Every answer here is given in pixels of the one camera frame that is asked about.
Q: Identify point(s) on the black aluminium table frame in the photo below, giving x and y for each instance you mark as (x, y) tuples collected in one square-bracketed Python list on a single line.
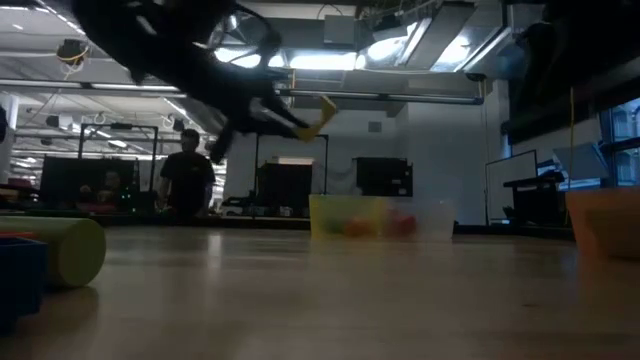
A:
[(500, 231)]

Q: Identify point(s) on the seated person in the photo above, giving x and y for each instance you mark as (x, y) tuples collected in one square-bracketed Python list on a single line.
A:
[(111, 187)]

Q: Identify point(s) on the clear plastic bin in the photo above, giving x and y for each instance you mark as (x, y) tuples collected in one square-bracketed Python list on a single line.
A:
[(435, 217)]

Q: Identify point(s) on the grey ceiling box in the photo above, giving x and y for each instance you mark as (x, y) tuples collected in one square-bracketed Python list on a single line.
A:
[(340, 29)]

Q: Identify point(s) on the light green cylinder block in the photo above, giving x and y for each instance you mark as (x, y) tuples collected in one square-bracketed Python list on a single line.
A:
[(70, 252)]

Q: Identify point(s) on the blue two-by-four brick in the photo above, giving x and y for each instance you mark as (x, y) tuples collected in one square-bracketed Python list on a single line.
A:
[(20, 280)]

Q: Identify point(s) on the ceiling light panel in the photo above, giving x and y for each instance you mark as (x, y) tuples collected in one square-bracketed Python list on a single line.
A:
[(240, 59), (322, 61)]

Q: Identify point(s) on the large black panel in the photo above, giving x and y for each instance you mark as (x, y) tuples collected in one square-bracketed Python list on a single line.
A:
[(65, 180)]

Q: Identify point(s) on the whiteboard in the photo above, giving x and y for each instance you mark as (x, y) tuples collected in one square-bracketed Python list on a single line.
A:
[(510, 187)]

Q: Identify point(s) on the black cart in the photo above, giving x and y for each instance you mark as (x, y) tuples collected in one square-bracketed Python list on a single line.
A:
[(537, 200)]

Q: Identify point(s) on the wall vent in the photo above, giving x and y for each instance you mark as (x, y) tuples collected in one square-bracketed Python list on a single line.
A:
[(375, 126)]

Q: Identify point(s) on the yellow arch block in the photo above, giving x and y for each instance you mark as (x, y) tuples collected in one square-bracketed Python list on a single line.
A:
[(317, 122)]

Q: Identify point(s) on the window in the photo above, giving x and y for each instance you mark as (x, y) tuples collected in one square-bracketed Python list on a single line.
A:
[(622, 145)]

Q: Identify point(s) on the black wall screen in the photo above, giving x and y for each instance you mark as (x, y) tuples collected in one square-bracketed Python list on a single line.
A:
[(384, 176)]

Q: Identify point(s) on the white tilted monitor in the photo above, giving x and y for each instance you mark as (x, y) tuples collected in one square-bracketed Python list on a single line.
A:
[(580, 161)]

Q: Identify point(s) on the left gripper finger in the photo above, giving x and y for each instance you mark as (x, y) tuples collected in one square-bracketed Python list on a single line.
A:
[(270, 131), (287, 115)]

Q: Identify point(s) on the small red square block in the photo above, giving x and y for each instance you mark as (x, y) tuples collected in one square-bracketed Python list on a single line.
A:
[(20, 235)]

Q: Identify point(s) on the black gantry frame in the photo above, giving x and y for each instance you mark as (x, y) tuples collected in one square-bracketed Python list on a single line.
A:
[(326, 165), (120, 126)]

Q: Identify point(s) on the black ceiling camera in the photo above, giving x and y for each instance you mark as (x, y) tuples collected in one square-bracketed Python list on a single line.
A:
[(72, 50)]

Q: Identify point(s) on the silver rectangular duct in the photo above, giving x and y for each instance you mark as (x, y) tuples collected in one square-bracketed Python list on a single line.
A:
[(435, 40)]

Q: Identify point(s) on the orange translucent bin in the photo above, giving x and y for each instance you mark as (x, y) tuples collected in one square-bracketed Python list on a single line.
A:
[(607, 225)]

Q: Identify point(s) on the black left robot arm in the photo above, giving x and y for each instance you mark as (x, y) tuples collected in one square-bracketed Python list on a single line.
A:
[(150, 35)]

